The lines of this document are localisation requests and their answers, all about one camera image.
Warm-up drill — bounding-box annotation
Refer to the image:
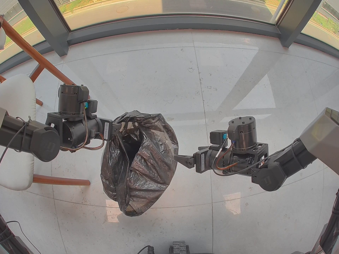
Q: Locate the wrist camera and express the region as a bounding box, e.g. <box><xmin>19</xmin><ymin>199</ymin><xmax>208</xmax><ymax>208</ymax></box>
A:
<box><xmin>197</xmin><ymin>130</ymin><xmax>229</xmax><ymax>153</ymax></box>
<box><xmin>84</xmin><ymin>99</ymin><xmax>98</xmax><ymax>115</ymax></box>

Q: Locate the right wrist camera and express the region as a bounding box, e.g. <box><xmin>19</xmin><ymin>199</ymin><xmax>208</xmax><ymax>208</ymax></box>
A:
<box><xmin>197</xmin><ymin>130</ymin><xmax>229</xmax><ymax>153</ymax></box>

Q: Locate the black cable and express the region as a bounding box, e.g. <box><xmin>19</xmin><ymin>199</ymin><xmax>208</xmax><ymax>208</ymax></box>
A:
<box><xmin>6</xmin><ymin>220</ymin><xmax>36</xmax><ymax>254</ymax></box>
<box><xmin>0</xmin><ymin>116</ymin><xmax>32</xmax><ymax>165</ymax></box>

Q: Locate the black plastic bag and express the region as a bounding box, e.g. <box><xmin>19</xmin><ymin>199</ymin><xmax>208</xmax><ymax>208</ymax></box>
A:
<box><xmin>100</xmin><ymin>110</ymin><xmax>179</xmax><ymax>217</ymax></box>

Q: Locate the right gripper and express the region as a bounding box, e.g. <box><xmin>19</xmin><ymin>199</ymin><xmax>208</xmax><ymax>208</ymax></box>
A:
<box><xmin>174</xmin><ymin>148</ymin><xmax>252</xmax><ymax>174</ymax></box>

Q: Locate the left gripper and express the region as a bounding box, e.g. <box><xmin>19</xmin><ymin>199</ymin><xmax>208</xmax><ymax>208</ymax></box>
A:
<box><xmin>63</xmin><ymin>117</ymin><xmax>125</xmax><ymax>149</ymax></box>

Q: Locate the window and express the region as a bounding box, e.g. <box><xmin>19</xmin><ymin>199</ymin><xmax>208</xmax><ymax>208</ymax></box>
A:
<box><xmin>0</xmin><ymin>0</ymin><xmax>339</xmax><ymax>73</ymax></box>

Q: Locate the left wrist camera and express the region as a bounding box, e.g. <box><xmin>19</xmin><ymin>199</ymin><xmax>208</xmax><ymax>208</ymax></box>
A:
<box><xmin>84</xmin><ymin>99</ymin><xmax>98</xmax><ymax>115</ymax></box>

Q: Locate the wooden chair with white cushion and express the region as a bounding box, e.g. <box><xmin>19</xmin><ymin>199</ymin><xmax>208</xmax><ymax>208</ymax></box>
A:
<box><xmin>0</xmin><ymin>15</ymin><xmax>91</xmax><ymax>191</ymax></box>

